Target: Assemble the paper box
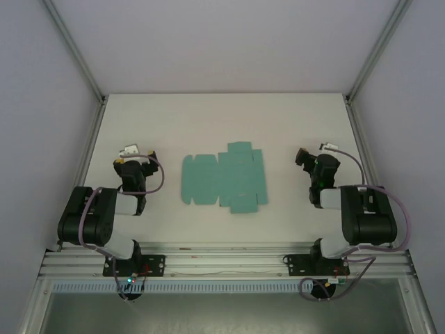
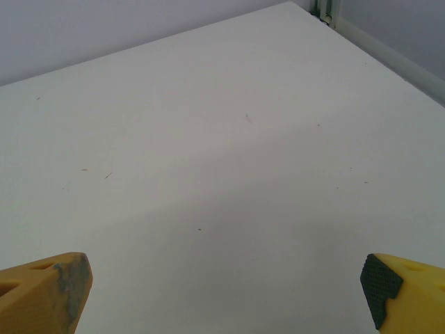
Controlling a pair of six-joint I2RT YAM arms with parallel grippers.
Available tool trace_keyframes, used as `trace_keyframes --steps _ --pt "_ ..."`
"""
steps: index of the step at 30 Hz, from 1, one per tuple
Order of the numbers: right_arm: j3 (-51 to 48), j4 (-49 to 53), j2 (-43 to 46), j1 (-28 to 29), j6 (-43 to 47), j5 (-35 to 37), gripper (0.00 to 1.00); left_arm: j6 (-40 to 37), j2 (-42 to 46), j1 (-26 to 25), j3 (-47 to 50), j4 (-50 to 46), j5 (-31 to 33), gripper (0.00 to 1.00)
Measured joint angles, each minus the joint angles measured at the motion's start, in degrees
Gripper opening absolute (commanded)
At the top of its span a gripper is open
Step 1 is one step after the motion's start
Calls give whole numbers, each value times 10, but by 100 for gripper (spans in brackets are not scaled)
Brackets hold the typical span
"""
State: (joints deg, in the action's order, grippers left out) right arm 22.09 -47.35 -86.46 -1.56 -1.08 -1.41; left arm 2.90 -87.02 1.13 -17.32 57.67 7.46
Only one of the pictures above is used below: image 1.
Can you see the teal paper box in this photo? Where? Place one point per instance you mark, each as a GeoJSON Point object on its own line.
{"type": "Point", "coordinates": [243, 174]}

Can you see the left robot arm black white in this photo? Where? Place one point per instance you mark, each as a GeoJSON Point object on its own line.
{"type": "Point", "coordinates": [94, 215]}

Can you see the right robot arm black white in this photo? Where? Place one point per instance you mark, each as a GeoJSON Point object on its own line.
{"type": "Point", "coordinates": [368, 222]}

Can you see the metal sheet panel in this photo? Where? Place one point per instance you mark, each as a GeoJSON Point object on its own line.
{"type": "Point", "coordinates": [226, 313]}

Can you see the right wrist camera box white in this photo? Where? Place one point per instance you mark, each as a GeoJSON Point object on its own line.
{"type": "Point", "coordinates": [328, 146]}

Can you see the aluminium table side rail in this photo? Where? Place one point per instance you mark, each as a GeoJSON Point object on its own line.
{"type": "Point", "coordinates": [358, 139]}
{"type": "Point", "coordinates": [91, 146]}

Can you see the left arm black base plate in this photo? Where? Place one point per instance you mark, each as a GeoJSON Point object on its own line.
{"type": "Point", "coordinates": [154, 264]}

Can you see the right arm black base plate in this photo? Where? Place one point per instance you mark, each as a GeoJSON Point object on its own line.
{"type": "Point", "coordinates": [295, 264]}

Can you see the aluminium frame post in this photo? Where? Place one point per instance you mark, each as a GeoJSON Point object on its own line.
{"type": "Point", "coordinates": [74, 48]}
{"type": "Point", "coordinates": [379, 48]}

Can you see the aluminium mounting rail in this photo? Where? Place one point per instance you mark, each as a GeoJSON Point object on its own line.
{"type": "Point", "coordinates": [226, 261]}

